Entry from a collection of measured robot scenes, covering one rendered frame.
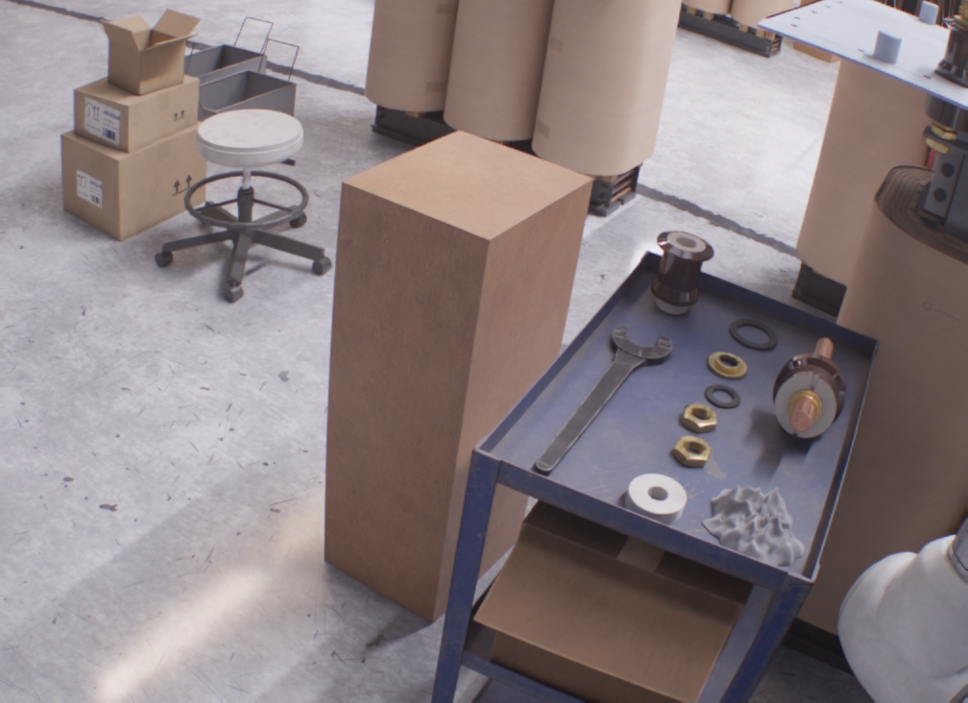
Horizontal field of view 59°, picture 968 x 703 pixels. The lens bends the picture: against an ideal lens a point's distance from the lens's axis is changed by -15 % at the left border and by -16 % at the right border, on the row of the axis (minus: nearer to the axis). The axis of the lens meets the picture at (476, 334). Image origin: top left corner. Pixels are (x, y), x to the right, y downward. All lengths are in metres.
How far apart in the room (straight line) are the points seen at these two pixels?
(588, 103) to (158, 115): 1.56
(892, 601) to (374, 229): 1.09
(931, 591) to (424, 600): 1.32
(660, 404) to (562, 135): 2.46
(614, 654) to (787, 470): 0.35
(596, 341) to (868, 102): 2.01
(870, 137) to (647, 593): 2.35
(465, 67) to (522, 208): 2.24
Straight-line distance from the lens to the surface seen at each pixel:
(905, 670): 1.08
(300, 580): 2.21
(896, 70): 1.46
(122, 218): 3.48
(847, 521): 1.91
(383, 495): 1.99
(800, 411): 1.27
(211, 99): 4.48
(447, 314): 1.67
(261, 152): 3.04
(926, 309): 1.67
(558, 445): 1.22
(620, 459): 1.24
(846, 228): 3.41
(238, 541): 2.30
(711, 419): 1.33
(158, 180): 3.54
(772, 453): 1.33
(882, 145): 3.30
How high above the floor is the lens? 1.63
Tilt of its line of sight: 32 degrees down
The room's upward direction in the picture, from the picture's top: 8 degrees clockwise
